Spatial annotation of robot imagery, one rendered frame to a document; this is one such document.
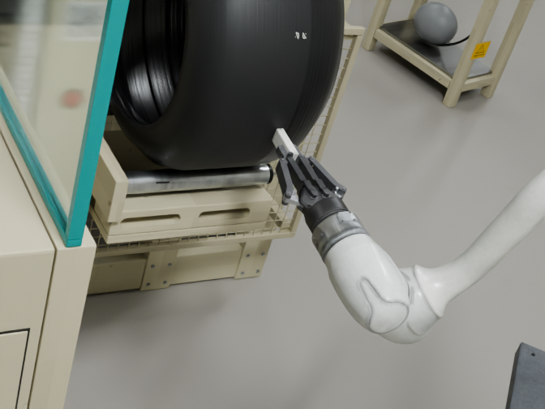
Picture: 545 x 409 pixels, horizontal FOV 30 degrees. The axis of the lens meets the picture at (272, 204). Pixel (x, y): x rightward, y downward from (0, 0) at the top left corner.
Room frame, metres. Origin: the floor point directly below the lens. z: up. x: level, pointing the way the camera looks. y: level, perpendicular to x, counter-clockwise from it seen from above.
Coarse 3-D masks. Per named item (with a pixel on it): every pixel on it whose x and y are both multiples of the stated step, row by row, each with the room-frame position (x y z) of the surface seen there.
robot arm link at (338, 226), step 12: (336, 216) 1.42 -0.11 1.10; (348, 216) 1.43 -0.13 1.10; (324, 228) 1.40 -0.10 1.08; (336, 228) 1.40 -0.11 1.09; (348, 228) 1.40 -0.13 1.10; (360, 228) 1.41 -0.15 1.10; (312, 240) 1.41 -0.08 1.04; (324, 240) 1.39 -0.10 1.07; (336, 240) 1.38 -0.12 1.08; (324, 252) 1.38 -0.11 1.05
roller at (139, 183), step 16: (128, 176) 1.61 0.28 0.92; (144, 176) 1.63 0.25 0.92; (160, 176) 1.65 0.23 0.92; (176, 176) 1.67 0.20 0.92; (192, 176) 1.68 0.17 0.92; (208, 176) 1.71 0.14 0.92; (224, 176) 1.73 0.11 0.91; (240, 176) 1.75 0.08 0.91; (256, 176) 1.77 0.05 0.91; (272, 176) 1.79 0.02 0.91; (128, 192) 1.60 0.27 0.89; (144, 192) 1.62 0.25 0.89
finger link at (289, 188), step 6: (282, 162) 1.54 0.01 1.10; (276, 168) 1.55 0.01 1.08; (282, 168) 1.53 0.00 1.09; (282, 174) 1.52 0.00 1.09; (288, 174) 1.52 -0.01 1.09; (282, 180) 1.51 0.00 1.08; (288, 180) 1.50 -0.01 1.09; (282, 186) 1.50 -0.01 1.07; (288, 186) 1.49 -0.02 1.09; (282, 192) 1.49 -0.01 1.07; (288, 192) 1.47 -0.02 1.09; (282, 198) 1.48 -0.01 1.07; (288, 198) 1.46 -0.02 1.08
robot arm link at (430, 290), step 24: (528, 192) 1.41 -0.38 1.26; (504, 216) 1.42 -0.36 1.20; (528, 216) 1.40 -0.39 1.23; (480, 240) 1.43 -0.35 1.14; (504, 240) 1.41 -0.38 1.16; (456, 264) 1.44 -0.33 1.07; (480, 264) 1.42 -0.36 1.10; (432, 288) 1.41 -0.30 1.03; (456, 288) 1.42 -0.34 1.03; (432, 312) 1.39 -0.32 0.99; (384, 336) 1.38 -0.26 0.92; (408, 336) 1.39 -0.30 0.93
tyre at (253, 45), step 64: (192, 0) 1.60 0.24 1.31; (256, 0) 1.61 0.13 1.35; (320, 0) 1.69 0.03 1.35; (128, 64) 1.94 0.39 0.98; (192, 64) 1.57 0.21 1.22; (256, 64) 1.58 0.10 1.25; (320, 64) 1.66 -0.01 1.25; (128, 128) 1.72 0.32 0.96; (192, 128) 1.56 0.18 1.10; (256, 128) 1.60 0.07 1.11
